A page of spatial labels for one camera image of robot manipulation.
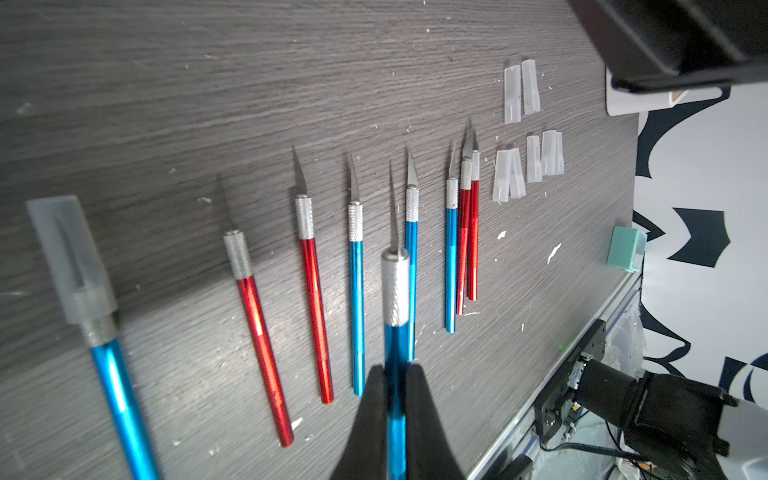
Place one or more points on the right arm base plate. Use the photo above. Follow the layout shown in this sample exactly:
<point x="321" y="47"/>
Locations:
<point x="560" y="388"/>

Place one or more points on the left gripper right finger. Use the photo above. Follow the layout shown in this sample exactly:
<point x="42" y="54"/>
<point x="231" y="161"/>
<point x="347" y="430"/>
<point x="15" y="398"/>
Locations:
<point x="428" y="453"/>

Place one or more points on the red knife capped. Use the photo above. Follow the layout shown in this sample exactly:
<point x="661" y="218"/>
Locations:
<point x="355" y="226"/>

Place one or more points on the blue knife far left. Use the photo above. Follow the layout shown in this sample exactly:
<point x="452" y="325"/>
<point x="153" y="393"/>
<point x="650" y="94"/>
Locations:
<point x="88" y="301"/>

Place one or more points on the blue knife capped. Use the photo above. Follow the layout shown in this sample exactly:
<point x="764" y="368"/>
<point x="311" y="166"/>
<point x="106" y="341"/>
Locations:
<point x="451" y="248"/>
<point x="463" y="219"/>
<point x="395" y="271"/>

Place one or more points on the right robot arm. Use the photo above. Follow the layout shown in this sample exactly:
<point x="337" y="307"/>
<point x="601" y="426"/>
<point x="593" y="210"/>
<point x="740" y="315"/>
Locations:
<point x="698" y="409"/>

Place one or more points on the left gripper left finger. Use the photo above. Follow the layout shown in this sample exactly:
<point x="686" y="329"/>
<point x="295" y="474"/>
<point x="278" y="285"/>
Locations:
<point x="365" y="453"/>

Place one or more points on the red carving knife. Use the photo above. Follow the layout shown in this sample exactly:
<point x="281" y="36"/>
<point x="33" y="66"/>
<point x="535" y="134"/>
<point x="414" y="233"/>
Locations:
<point x="473" y="260"/>
<point x="306" y="235"/>

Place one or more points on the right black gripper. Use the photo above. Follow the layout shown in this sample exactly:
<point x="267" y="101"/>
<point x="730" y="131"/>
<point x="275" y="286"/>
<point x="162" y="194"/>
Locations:
<point x="659" y="46"/>

